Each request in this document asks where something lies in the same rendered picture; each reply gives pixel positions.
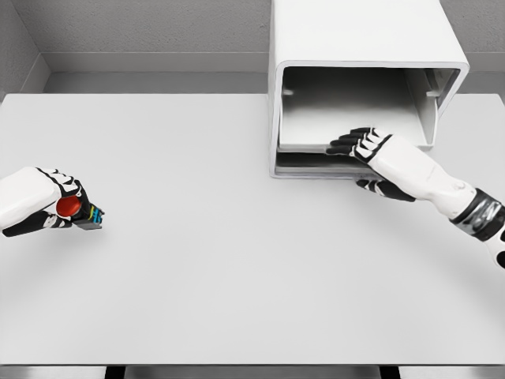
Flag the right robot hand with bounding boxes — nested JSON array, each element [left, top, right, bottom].
[[327, 126, 434, 203]]

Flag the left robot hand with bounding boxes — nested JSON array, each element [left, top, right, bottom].
[[0, 166, 88, 238]]

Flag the red button load switch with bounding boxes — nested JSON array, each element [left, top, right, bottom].
[[55, 196, 106, 231]]

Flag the white storage cabinet shell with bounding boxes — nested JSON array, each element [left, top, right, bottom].
[[268, 0, 470, 181]]

